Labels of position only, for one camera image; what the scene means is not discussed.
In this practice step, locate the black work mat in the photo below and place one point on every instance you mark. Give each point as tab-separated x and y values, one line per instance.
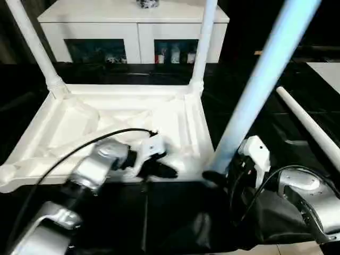
172	212

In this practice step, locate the flat white board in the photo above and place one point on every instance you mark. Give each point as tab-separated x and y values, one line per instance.
326	75

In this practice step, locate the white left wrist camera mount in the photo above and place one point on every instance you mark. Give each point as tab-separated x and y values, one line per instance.
151	147

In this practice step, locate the small white bottle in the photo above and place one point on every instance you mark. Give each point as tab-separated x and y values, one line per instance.
190	58
174	54
161	59

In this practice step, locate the white cabinet with openings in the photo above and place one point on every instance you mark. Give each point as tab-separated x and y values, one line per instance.
132	26

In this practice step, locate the small shiny metal ornament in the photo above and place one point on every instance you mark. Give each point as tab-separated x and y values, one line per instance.
147	3

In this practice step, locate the white plastic table leg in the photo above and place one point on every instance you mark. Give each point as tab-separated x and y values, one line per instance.
265	79
310	125
204	45
34	45

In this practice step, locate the grey curtain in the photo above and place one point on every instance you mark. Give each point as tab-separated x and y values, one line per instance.
24	32

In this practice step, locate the small tan box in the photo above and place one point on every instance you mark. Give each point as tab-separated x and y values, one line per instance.
259	52

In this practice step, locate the white plastic table top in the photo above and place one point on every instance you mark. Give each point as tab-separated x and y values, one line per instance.
106	111

